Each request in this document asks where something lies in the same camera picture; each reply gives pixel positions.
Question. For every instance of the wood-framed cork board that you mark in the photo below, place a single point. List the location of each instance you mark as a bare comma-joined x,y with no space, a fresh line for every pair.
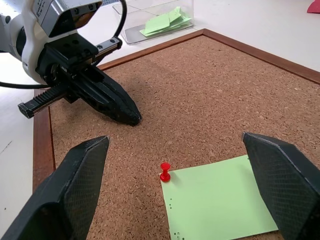
200,100

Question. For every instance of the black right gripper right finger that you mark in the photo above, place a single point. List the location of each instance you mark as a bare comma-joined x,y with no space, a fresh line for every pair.
287,190

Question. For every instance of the green paper note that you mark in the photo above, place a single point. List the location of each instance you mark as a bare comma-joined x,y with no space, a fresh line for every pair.
157,23
215,200
172,29
178,15

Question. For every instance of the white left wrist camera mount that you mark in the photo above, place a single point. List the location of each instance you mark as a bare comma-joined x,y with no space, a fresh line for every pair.
30,50

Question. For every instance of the clear plastic box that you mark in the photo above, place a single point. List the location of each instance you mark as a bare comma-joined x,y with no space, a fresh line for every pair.
186,10

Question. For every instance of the red pushpin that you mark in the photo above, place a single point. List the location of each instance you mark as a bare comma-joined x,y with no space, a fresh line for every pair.
165,175

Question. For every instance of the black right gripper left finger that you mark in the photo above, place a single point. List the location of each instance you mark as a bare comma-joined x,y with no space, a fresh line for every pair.
62,195

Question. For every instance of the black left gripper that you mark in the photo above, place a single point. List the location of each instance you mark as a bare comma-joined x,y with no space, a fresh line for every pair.
62,60

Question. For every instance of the red flat object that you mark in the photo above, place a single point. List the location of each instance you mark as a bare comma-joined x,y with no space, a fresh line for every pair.
314,6

